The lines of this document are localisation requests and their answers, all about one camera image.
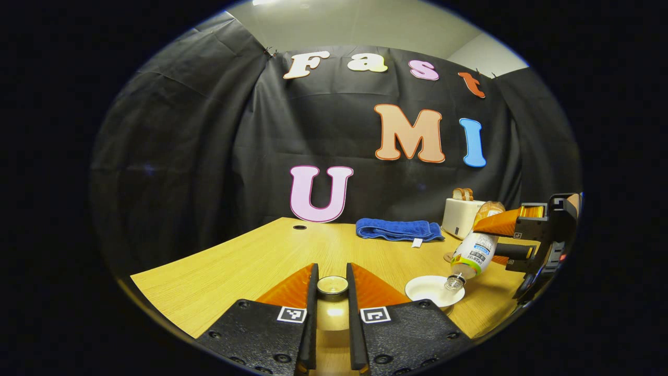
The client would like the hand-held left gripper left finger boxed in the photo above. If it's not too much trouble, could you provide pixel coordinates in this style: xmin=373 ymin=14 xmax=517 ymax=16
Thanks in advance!
xmin=196 ymin=263 xmax=319 ymax=376

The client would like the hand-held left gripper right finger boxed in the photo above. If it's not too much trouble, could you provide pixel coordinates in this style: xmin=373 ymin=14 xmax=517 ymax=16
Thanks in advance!
xmin=346 ymin=262 xmax=473 ymax=376

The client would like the white teacup lid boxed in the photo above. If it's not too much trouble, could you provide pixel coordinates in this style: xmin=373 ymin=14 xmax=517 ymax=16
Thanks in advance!
xmin=315 ymin=275 xmax=350 ymax=333

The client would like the plastic water bottle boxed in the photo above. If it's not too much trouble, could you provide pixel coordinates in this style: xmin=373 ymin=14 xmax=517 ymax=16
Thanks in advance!
xmin=444 ymin=201 xmax=507 ymax=292

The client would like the white teacup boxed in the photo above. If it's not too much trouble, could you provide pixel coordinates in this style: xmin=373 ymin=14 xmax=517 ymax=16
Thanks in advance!
xmin=405 ymin=275 xmax=466 ymax=310

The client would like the cream toaster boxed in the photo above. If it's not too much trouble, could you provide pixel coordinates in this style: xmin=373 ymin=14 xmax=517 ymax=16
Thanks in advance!
xmin=442 ymin=197 xmax=486 ymax=240

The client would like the blue towel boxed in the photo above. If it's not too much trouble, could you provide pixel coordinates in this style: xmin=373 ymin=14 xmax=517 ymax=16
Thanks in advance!
xmin=356 ymin=218 xmax=445 ymax=248

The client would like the black backdrop cloth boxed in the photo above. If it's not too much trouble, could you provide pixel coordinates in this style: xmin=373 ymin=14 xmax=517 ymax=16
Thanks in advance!
xmin=89 ymin=13 xmax=582 ymax=272

